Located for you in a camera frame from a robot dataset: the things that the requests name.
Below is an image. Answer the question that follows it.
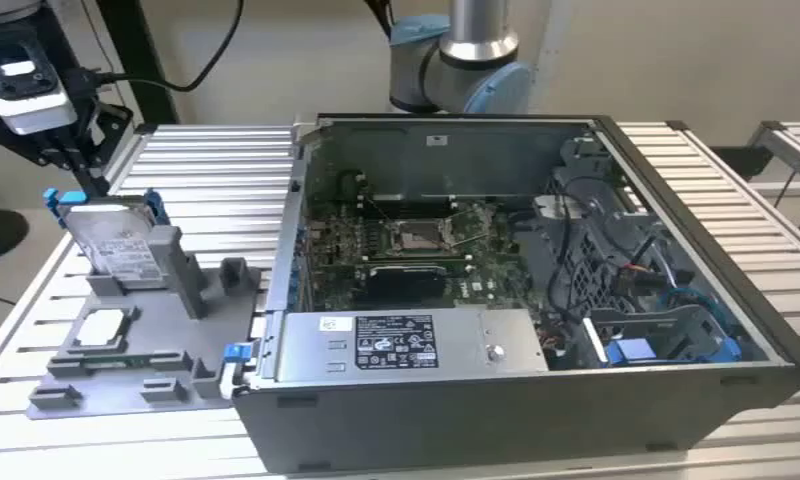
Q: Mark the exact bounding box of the silver CPU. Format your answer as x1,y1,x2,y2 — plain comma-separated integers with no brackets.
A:
78,310,127,345

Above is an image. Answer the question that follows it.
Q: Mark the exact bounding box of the green motherboard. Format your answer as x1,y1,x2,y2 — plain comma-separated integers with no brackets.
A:
303,197,549,314

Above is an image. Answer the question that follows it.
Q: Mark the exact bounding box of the black wire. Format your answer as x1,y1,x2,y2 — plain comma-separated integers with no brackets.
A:
546,174,642,321

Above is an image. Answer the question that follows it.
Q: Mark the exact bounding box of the grey metal disk bay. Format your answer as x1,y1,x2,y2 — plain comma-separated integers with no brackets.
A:
526,164,756,371

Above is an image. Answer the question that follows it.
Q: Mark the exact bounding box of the green RAM stick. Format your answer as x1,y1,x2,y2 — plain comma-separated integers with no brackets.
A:
52,352,182,369

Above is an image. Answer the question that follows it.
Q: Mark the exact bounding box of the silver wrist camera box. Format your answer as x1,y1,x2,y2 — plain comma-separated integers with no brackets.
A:
0,42,82,136

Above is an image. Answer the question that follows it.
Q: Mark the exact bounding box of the thin locking lever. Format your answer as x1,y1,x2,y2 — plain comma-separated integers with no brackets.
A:
365,195,394,222

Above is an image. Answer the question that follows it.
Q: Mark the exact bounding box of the blue wire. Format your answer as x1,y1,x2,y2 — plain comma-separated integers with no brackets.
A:
659,282,729,346

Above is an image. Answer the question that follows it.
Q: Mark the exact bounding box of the black camera cable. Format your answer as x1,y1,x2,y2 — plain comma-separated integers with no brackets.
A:
63,0,246,94

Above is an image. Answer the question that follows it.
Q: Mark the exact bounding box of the silver metal bracket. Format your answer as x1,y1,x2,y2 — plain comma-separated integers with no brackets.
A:
533,194,586,221

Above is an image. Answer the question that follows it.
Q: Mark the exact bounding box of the blue plastic bay clip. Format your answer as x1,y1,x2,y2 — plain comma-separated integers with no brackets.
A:
603,339,662,364

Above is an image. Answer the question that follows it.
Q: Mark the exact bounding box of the grey parts rack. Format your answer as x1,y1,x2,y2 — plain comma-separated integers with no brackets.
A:
26,224,272,420

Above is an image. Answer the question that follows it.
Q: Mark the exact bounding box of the blue case latch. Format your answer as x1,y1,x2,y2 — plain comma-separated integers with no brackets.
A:
218,342,255,399

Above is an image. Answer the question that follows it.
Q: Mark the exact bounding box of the CPU socket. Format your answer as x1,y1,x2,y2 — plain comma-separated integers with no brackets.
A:
390,218,449,251

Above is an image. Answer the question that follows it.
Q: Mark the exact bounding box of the black graphics card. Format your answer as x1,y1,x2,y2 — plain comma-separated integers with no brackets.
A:
366,263,450,307

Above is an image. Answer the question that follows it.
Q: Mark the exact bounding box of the black open PC case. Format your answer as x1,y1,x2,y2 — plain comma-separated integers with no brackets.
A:
232,112,800,474

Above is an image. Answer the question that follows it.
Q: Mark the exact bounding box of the black vertical post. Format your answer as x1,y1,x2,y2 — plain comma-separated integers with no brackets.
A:
96,0,182,126

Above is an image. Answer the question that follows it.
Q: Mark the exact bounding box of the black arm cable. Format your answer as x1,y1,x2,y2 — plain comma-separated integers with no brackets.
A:
363,0,397,36

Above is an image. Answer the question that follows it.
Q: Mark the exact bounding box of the grey power supply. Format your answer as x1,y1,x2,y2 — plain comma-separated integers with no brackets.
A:
274,308,553,379

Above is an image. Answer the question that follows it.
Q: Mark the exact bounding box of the hard disk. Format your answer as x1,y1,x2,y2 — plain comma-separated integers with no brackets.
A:
43,187,170,279

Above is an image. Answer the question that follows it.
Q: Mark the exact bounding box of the orange wire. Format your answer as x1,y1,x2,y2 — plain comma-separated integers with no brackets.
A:
617,264,649,296

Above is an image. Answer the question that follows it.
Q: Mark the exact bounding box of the black round monitor base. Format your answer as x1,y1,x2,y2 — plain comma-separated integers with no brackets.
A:
0,209,32,265

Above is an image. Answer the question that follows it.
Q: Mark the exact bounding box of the metal socket cover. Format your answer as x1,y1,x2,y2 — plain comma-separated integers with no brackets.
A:
450,207,499,246

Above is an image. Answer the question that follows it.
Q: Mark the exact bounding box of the black RAM slot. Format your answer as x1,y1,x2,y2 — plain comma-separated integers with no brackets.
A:
358,195,459,210
365,252,474,265

